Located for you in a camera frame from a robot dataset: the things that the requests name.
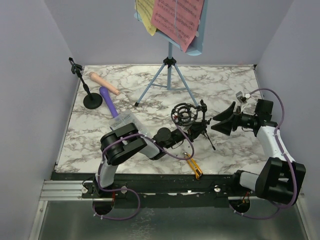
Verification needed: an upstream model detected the clear plastic screw box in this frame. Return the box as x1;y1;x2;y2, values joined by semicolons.
109;109;152;138

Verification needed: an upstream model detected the yellow utility knife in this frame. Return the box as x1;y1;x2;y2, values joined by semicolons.
183;152;203;180

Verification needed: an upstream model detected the black round-base mic stand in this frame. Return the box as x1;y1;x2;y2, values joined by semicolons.
68;57;103;110

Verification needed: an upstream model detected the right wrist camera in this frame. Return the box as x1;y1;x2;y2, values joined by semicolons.
235;91;251;104

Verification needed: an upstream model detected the yellow sheet music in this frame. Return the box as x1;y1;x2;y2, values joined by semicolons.
134;0;157;36

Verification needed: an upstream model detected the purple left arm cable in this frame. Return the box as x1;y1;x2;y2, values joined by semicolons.
92;117;195;221

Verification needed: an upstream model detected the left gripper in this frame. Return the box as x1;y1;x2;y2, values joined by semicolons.
164;121;206;150

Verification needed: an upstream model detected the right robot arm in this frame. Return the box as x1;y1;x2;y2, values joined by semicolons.
211;99;306;206

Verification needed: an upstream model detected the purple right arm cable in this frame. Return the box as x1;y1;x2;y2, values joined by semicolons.
229;88;298;220

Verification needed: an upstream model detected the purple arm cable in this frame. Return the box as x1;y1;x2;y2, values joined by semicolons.
92;117;195;221
229;88;298;220

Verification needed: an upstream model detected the beige microphone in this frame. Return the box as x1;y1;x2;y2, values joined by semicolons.
88;72;121;96

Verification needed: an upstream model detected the pink sheet music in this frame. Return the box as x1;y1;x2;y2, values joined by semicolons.
151;0;207;53

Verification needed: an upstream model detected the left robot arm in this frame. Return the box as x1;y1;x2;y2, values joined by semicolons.
93;120;209;198

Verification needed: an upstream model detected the black tripod mic stand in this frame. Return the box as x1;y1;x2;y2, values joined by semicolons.
170;99;216;151

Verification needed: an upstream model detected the purple microphone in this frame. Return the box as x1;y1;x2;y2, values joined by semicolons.
99;86;119;118

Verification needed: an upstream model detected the light blue music stand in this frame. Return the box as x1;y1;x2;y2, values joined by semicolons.
134;0;208;107

